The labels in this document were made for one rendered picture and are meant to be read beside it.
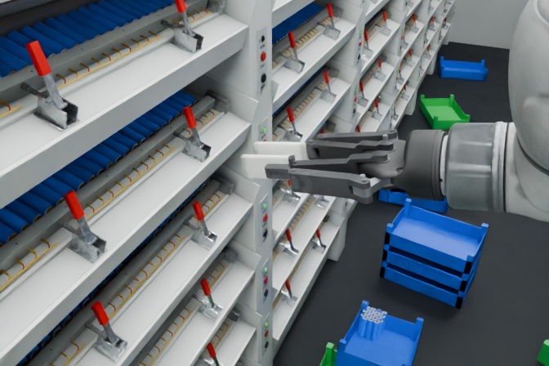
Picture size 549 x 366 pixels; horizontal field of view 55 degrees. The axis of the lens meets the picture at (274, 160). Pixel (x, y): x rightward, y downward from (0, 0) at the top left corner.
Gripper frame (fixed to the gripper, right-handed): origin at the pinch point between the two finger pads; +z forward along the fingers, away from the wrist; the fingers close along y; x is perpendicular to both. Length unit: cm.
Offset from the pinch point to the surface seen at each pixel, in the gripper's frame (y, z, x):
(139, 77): 1.6, 18.4, 10.9
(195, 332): 9, 31, -44
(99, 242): -11.6, 21.3, -6.5
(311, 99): 79, 29, -23
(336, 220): 100, 37, -79
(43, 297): -21.0, 22.1, -7.8
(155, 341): 1, 34, -40
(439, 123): 229, 23, -98
